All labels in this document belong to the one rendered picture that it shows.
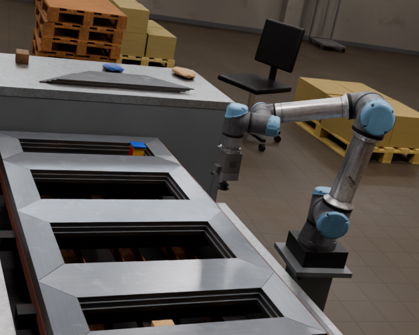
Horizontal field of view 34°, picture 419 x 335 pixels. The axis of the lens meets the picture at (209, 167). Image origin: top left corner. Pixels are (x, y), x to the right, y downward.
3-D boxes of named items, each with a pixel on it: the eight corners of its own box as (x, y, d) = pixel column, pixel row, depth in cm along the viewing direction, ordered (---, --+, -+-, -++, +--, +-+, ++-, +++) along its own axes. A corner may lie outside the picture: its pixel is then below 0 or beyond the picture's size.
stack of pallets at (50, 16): (26, 63, 752) (33, -13, 724) (98, 70, 780) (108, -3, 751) (34, 94, 651) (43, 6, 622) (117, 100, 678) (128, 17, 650)
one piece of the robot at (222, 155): (211, 135, 245) (203, 177, 250) (221, 143, 237) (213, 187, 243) (235, 135, 249) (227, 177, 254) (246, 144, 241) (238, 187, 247)
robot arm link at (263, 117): (279, 111, 247) (249, 106, 246) (281, 119, 236) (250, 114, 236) (275, 131, 250) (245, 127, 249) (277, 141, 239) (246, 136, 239)
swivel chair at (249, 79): (267, 129, 679) (290, 20, 642) (292, 154, 618) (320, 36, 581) (200, 123, 658) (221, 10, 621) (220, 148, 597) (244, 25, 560)
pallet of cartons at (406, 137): (283, 114, 745) (292, 74, 730) (360, 121, 774) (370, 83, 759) (337, 161, 624) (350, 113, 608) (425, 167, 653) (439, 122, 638)
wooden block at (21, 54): (28, 64, 330) (29, 54, 328) (15, 63, 328) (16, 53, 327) (27, 59, 339) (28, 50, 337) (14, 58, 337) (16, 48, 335)
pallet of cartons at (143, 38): (157, 50, 942) (164, 0, 919) (174, 72, 838) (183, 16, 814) (95, 43, 917) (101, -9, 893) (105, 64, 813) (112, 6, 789)
